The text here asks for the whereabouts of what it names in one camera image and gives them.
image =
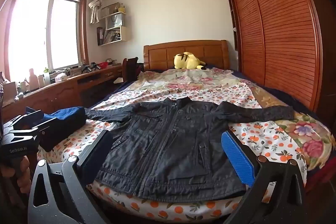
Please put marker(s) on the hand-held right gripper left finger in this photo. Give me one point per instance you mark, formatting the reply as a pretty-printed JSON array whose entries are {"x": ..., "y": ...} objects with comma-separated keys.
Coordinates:
[{"x": 96, "y": 151}]

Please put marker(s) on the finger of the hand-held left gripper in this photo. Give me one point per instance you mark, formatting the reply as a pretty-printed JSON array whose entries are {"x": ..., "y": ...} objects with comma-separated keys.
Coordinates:
[
  {"x": 22, "y": 133},
  {"x": 27, "y": 118}
]

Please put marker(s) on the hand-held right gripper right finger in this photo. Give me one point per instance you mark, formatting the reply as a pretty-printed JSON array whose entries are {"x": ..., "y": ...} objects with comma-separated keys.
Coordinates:
[{"x": 237, "y": 158}]

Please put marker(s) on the black jacket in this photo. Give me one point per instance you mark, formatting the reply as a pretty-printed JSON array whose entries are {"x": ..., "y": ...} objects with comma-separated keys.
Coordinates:
[{"x": 173, "y": 145}]

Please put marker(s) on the person's left hand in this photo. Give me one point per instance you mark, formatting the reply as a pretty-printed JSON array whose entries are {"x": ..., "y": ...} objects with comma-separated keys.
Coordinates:
[{"x": 23, "y": 170}]

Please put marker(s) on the cardboard box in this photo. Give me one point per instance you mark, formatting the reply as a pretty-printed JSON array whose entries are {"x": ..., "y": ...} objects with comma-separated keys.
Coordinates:
[{"x": 9, "y": 94}]

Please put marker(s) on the blue folded garment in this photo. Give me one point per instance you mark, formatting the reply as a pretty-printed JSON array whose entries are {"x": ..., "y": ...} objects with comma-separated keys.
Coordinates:
[{"x": 64, "y": 123}]

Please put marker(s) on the pale bottle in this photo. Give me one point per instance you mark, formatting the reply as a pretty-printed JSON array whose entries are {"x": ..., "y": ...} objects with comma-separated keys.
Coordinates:
[{"x": 33, "y": 81}]

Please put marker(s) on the wooden desk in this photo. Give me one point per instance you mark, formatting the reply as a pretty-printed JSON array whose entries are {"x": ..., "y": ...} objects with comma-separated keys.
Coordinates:
[{"x": 65, "y": 90}]

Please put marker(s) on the tissue box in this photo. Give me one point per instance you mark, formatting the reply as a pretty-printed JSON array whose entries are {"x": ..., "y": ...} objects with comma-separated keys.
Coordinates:
[{"x": 58, "y": 77}]

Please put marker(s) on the black gadgets on desk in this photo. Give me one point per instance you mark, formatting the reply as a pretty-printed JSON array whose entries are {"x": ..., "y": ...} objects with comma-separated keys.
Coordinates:
[{"x": 88, "y": 67}]

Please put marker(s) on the red basket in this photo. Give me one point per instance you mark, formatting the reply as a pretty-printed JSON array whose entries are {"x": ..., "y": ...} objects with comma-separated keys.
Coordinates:
[{"x": 103, "y": 65}]

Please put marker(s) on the dark wooden chair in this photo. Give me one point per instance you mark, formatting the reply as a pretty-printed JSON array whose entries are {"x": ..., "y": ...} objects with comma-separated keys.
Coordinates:
[{"x": 130, "y": 69}]

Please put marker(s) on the floral quilt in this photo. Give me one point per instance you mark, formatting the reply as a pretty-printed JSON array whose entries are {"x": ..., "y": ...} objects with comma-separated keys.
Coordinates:
[{"x": 189, "y": 82}]

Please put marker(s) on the window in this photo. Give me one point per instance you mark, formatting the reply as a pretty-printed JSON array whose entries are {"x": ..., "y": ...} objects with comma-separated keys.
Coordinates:
[{"x": 44, "y": 29}]

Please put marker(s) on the yellow plush toy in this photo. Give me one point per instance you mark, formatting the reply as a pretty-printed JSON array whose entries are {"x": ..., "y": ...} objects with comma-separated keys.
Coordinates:
[{"x": 187, "y": 60}]

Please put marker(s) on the wooden bed headboard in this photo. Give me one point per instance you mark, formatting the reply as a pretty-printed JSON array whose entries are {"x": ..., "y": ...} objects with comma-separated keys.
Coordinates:
[{"x": 160, "y": 56}]

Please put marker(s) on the white paper bag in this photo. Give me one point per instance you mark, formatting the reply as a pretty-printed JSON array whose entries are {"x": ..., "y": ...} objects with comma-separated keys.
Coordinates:
[{"x": 115, "y": 21}]

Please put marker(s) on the tied cream curtain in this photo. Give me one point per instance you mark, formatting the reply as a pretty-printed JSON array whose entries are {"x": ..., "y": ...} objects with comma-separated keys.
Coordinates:
[{"x": 95, "y": 5}]

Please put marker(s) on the wooden louvred wardrobe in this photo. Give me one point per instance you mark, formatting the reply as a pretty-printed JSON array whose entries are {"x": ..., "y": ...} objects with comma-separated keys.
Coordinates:
[{"x": 278, "y": 29}]

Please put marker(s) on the white wall shelf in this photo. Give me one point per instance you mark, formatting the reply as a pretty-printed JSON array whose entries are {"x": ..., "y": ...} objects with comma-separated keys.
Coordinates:
[{"x": 113, "y": 29}]

